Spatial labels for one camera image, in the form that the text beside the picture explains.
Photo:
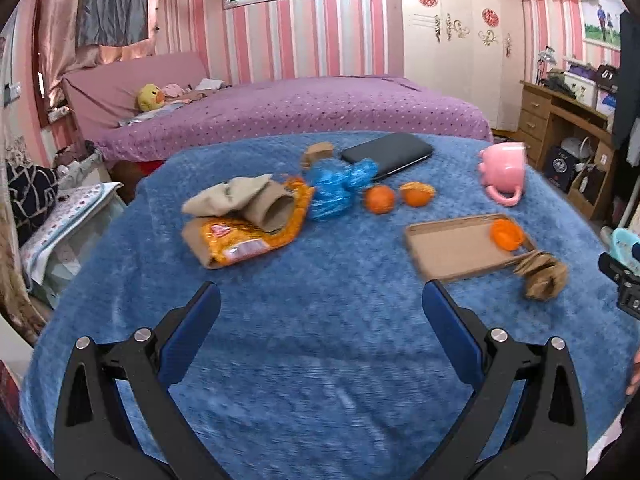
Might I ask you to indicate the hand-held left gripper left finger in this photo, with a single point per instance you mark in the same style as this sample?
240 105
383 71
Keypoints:
192 332

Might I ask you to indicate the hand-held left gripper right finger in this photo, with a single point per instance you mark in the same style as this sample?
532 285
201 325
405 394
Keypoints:
450 332

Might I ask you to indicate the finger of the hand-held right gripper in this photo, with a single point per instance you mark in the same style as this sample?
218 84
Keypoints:
625 280

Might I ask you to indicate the light blue plastic basket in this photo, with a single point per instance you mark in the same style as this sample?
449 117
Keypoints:
626 237

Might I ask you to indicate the brown paper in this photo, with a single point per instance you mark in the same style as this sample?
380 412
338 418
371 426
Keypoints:
542 277

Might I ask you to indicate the orange snack packet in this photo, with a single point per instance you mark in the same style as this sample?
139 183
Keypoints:
245 245

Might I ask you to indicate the whole tangerine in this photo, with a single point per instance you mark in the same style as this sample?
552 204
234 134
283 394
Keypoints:
380 199

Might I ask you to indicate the person's right hand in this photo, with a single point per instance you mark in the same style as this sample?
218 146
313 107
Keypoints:
634 375

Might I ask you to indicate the brown phone case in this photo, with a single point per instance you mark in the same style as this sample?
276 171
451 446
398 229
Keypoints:
450 250

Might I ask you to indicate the brown cardboard box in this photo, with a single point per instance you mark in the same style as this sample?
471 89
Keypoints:
587 185

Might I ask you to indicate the black shopping bag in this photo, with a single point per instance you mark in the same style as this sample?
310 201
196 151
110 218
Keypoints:
559 167

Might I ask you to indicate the white round appliance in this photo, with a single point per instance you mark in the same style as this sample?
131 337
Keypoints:
576 149

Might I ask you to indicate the half peeled tangerine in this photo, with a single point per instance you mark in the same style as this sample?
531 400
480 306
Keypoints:
417 194

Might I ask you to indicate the brown paper tube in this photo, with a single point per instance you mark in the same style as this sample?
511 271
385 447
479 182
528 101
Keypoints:
270 207

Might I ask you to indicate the patterned folded quilt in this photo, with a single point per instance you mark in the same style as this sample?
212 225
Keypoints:
65 230

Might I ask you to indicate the pink cup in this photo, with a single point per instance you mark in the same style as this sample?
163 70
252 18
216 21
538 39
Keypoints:
502 165

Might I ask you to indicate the blue plastic bag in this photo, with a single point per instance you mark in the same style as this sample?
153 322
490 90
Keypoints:
332 190

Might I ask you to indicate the wooden desk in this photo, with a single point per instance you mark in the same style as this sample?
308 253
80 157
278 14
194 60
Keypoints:
540 115

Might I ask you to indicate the floral curtain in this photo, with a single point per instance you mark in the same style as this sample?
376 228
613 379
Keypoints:
15 270

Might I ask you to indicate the black smartphone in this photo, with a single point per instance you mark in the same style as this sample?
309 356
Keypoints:
390 152

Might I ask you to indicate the white storage box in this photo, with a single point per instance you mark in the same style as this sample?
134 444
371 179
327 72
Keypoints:
582 87

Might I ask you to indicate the black handbag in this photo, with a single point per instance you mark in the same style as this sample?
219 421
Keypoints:
607 76

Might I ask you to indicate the dark folded cloth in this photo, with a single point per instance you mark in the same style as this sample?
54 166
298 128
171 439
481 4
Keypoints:
560 85

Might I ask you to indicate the black patterned cloth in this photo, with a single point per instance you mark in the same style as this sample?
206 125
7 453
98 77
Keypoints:
30 195

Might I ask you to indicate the small brown paper ball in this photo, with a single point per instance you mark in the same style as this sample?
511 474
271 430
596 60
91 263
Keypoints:
317 152

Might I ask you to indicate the desk lamp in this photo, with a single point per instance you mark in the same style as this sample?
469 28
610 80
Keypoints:
546 57

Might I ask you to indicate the yellow duck plush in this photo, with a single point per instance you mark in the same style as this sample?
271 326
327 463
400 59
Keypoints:
150 97

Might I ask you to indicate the pink plush toy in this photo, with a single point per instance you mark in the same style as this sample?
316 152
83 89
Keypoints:
174 90

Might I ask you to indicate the purple dotted bed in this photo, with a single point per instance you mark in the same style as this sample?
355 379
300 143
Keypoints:
300 110

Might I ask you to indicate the white power strip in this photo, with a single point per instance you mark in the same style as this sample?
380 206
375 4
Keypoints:
57 114

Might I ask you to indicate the pink headboard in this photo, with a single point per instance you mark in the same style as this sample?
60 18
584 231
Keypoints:
110 85

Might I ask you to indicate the cream wardrobe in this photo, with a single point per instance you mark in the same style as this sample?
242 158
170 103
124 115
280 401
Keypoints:
460 60

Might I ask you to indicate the pink satin curtain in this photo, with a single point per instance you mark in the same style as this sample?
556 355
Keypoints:
60 35

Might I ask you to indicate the grey hanging cloth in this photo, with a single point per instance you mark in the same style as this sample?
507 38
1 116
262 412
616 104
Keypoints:
112 2

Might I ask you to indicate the small wall poster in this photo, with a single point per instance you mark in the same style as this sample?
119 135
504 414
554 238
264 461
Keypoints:
602 22

